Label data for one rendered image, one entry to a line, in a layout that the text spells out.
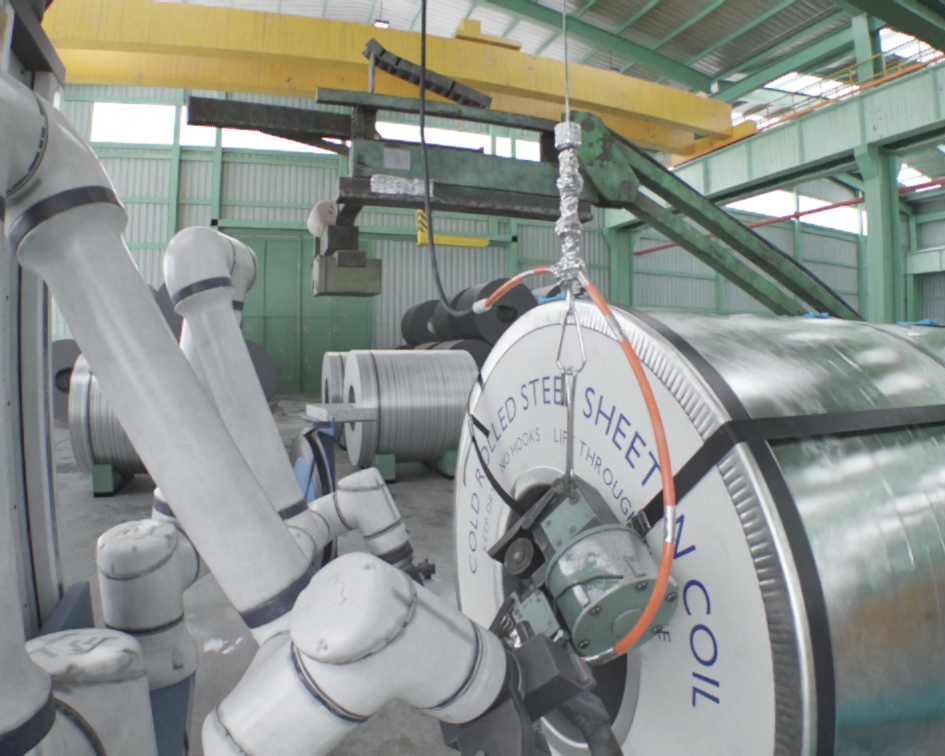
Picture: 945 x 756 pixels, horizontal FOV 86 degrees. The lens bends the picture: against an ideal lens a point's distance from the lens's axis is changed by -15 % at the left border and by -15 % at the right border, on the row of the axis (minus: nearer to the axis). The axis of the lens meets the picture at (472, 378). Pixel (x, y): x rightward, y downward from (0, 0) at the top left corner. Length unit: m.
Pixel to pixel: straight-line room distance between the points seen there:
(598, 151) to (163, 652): 1.70
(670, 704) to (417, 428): 5.18
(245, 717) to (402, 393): 5.45
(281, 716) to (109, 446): 5.50
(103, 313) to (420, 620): 0.39
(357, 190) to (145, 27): 14.51
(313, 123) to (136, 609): 1.25
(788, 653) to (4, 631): 0.75
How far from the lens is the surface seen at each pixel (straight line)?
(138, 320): 0.60
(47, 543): 1.12
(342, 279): 1.86
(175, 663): 1.26
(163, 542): 1.18
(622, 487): 0.93
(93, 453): 5.99
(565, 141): 0.86
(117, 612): 1.22
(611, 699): 1.41
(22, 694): 0.61
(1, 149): 0.58
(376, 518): 1.18
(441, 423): 5.98
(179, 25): 15.92
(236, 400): 1.08
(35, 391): 1.08
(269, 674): 0.49
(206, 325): 1.10
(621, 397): 0.91
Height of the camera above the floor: 1.26
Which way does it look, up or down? 2 degrees down
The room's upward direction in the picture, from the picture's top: straight up
